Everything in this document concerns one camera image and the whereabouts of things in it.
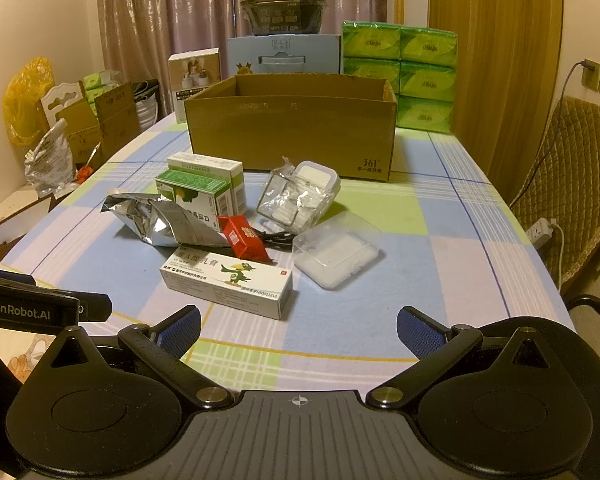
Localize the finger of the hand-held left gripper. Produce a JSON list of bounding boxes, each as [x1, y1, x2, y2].
[[76, 292, 114, 322], [0, 266, 36, 286]]

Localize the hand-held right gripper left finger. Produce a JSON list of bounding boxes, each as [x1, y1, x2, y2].
[[44, 305, 237, 411]]

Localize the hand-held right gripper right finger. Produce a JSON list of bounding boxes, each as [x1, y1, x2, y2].
[[365, 306, 556, 409]]

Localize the black audio cable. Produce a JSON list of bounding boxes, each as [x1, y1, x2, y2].
[[250, 227, 301, 250]]

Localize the clear plastic bag wire clip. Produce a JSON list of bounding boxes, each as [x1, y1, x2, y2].
[[254, 156, 337, 235]]

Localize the white tablet medicine box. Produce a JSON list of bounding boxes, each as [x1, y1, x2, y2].
[[166, 152, 245, 215]]

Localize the brown cardboard box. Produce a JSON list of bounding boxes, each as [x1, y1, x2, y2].
[[183, 73, 399, 181]]

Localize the checked cloth desktop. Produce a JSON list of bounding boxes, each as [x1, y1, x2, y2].
[[0, 110, 578, 397]]

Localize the white ointment box green bird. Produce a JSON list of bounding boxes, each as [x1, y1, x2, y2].
[[159, 246, 294, 321]]

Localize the silver foil bag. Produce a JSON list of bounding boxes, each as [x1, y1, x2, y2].
[[101, 191, 231, 249]]

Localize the small red packet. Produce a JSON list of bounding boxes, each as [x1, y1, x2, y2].
[[216, 215, 274, 264]]

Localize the clear plastic lidded box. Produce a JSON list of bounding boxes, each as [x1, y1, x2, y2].
[[291, 211, 384, 291]]

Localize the crumpled silver printed bag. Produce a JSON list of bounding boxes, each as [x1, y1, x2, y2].
[[24, 117, 77, 199]]

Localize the green spray medicine box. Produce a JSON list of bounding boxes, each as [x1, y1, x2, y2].
[[155, 169, 237, 235]]

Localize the white power strip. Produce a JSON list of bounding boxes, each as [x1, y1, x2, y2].
[[525, 217, 557, 247]]

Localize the brown cardboard carton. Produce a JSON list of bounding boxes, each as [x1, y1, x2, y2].
[[94, 81, 137, 150], [55, 100, 105, 167]]

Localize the black chair armrest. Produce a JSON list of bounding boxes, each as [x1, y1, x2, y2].
[[564, 294, 600, 337]]

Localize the yellow plastic bag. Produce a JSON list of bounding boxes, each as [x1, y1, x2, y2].
[[2, 56, 57, 147]]

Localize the white cardboard insert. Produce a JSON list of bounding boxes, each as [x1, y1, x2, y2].
[[40, 80, 90, 128]]

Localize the white square night light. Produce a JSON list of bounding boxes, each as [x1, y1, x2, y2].
[[294, 160, 342, 196]]

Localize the stack of white bowls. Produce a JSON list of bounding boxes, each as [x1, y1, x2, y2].
[[131, 79, 162, 133]]

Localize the quilted cushion chair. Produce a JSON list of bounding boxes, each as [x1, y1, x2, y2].
[[509, 95, 600, 306]]

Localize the white photo printed product box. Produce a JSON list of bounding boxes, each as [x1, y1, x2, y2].
[[168, 48, 222, 126]]

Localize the stack of green tissue packs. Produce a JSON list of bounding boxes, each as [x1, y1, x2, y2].
[[342, 21, 459, 134]]

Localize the light blue carton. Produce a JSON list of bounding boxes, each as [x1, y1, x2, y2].
[[226, 33, 344, 77]]

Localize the wooden door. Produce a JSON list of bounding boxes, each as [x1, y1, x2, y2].
[[426, 0, 565, 206]]

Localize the brown sheer curtain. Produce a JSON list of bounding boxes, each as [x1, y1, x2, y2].
[[96, 0, 390, 126]]

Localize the orange handled metal tool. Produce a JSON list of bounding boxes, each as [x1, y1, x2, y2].
[[76, 141, 102, 184]]

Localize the white power strip cable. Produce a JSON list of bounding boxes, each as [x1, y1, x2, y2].
[[550, 222, 567, 293]]

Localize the black charger plug cable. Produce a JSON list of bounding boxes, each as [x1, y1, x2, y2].
[[544, 60, 598, 176]]

